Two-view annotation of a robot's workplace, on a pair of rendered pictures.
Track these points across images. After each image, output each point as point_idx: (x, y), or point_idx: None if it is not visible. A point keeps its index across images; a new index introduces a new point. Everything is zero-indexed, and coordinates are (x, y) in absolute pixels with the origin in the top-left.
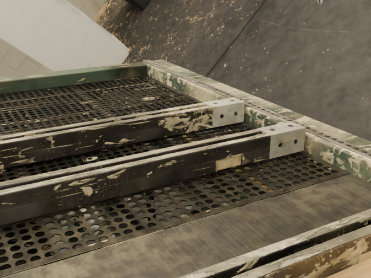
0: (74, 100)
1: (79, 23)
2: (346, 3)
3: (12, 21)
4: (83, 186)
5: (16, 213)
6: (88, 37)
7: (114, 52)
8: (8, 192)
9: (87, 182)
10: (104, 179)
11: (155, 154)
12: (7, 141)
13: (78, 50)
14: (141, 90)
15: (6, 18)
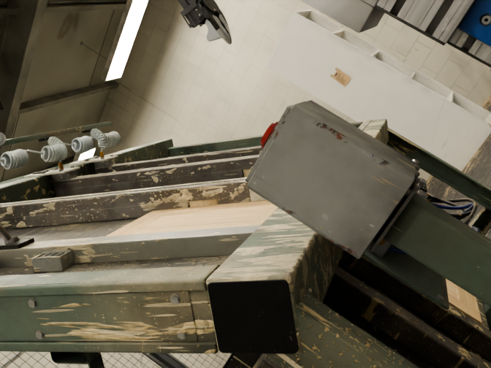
0: (442, 184)
1: (432, 102)
2: None
3: (366, 105)
4: (152, 175)
5: (120, 186)
6: (442, 115)
7: (473, 129)
8: (115, 174)
9: (154, 174)
10: (164, 173)
11: (204, 162)
12: (162, 159)
13: (431, 129)
14: (482, 168)
15: (360, 103)
